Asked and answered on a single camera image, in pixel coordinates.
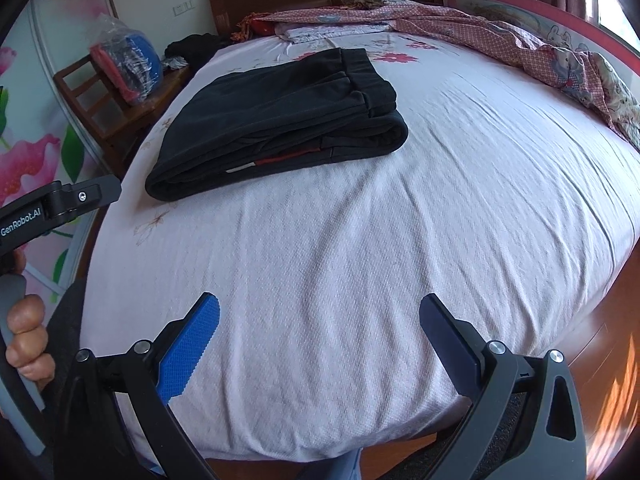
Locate wooden nightstand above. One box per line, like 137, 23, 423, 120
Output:
165, 62, 198, 96

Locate pink framed bed guard rail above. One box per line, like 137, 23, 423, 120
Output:
447, 0, 640, 66

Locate person's dark sweater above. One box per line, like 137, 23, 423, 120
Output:
47, 280, 531, 480

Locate flower print wardrobe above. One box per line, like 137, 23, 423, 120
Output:
0, 0, 123, 311

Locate window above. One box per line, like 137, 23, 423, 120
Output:
580, 0, 640, 56

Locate black clothes pile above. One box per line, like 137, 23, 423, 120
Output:
162, 33, 232, 72

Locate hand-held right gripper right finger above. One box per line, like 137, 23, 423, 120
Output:
419, 294, 586, 480

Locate plastic bag of clothes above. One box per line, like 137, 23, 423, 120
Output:
90, 14, 165, 106

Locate person's left hand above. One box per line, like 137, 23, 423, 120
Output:
6, 294, 56, 392

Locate person's grey-blue trousers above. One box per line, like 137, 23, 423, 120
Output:
299, 447, 363, 480

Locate white folded pillowcase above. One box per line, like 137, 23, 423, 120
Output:
274, 22, 391, 44

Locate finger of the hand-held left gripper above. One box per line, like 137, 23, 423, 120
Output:
47, 176, 122, 221

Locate dark pants with red lining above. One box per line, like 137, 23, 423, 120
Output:
145, 47, 410, 203

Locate pink checkered blanket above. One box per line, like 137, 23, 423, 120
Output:
232, 0, 640, 153

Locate bed with floral white sheet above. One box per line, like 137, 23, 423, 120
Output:
92, 30, 640, 463

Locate wooden chair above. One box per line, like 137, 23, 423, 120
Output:
53, 55, 173, 173

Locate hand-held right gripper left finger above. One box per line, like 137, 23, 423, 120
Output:
55, 291, 221, 480

